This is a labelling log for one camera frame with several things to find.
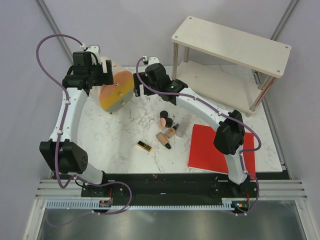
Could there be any beige foundation bottle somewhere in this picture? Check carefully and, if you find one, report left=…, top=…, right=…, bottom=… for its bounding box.
left=156, top=132, right=172, bottom=150

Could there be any clear frosted bottle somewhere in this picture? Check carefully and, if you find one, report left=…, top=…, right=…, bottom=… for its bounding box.
left=176, top=118, right=189, bottom=138

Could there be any gold black lipstick box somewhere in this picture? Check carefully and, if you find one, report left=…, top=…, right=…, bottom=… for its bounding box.
left=137, top=140, right=153, bottom=152

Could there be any yellow drawer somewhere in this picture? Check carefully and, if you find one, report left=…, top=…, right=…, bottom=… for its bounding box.
left=99, top=77, right=134, bottom=113

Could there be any red notebook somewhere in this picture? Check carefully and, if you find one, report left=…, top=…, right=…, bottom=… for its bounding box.
left=188, top=124, right=256, bottom=174

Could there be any foundation bottle black cap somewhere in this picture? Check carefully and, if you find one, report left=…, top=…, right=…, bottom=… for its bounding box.
left=164, top=124, right=179, bottom=139

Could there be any white slotted cable duct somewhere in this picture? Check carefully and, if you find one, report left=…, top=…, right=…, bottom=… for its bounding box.
left=45, top=199, right=248, bottom=211

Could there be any purple cable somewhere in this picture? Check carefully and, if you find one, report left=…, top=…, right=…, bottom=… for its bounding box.
left=136, top=56, right=263, bottom=216
left=36, top=34, right=133, bottom=216

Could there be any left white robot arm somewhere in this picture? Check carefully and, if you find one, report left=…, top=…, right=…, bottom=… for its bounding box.
left=39, top=45, right=114, bottom=197

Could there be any cream drawer organizer shell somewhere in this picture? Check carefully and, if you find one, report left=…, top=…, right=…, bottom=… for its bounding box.
left=100, top=56, right=126, bottom=76

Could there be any cream two-tier shelf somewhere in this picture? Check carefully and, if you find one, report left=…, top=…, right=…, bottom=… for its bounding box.
left=171, top=16, right=292, bottom=117

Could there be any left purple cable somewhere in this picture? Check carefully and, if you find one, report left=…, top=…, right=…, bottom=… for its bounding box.
left=36, top=34, right=133, bottom=216

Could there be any orange top drawer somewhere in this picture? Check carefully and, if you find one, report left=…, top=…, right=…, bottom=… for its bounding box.
left=100, top=70, right=134, bottom=96

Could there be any pink makeup sponge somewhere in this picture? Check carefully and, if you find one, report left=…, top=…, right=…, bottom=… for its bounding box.
left=158, top=117, right=167, bottom=130

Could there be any grey bottom drawer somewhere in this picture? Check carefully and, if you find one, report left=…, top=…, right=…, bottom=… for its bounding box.
left=106, top=88, right=134, bottom=113

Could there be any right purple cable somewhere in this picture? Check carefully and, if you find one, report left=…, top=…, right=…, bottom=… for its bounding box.
left=136, top=56, right=263, bottom=216

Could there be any black round jar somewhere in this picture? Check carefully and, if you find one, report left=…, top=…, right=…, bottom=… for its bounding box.
left=165, top=117, right=173, bottom=128
left=159, top=110, right=169, bottom=119

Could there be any black round jar lower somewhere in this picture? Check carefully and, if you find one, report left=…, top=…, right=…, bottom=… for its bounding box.
left=165, top=117, right=173, bottom=128

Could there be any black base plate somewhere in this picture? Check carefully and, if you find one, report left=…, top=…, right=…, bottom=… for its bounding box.
left=81, top=173, right=258, bottom=205

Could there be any black round jar upper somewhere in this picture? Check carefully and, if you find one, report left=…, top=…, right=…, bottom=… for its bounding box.
left=159, top=110, right=169, bottom=119

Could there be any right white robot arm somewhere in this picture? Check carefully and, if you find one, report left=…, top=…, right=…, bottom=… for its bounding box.
left=135, top=56, right=247, bottom=197

